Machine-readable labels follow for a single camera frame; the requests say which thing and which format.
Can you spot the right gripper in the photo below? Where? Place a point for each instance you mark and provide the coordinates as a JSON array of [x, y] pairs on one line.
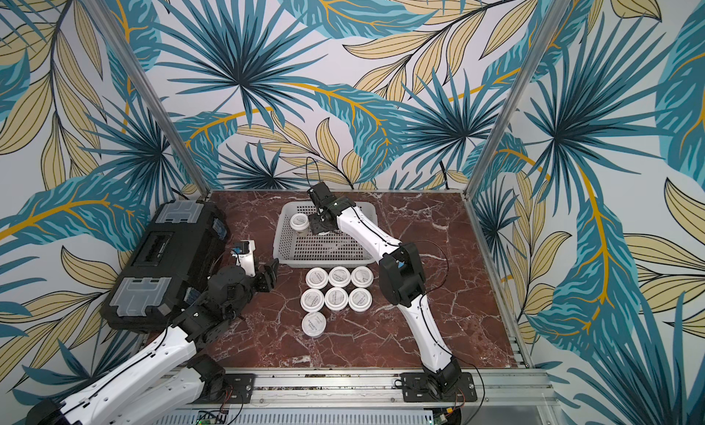
[[318, 222]]

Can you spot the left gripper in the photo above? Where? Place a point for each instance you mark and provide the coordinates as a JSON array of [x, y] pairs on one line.
[[267, 277]]

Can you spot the white plastic basket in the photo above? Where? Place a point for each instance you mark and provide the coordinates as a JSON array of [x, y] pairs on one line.
[[307, 251]]

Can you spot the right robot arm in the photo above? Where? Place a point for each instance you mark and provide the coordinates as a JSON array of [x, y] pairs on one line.
[[401, 280]]

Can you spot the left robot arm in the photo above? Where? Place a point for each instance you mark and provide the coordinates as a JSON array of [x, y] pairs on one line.
[[172, 370]]

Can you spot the black toolbox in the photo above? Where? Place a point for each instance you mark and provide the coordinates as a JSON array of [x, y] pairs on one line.
[[168, 270]]

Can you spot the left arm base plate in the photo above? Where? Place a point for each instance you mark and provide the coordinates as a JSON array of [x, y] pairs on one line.
[[228, 389]]

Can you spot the aluminium rail frame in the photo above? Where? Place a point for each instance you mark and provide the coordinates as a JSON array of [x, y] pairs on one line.
[[367, 389]]

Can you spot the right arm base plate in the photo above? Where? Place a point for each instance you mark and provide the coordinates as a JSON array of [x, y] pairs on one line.
[[418, 387]]

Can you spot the left aluminium corner post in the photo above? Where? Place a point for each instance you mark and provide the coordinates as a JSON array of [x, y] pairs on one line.
[[99, 12]]

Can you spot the aluminium corner post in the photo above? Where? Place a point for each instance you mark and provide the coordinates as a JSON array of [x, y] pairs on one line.
[[546, 30], [99, 12]]

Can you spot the right aluminium corner post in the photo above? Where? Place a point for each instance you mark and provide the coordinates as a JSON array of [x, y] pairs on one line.
[[546, 30]]

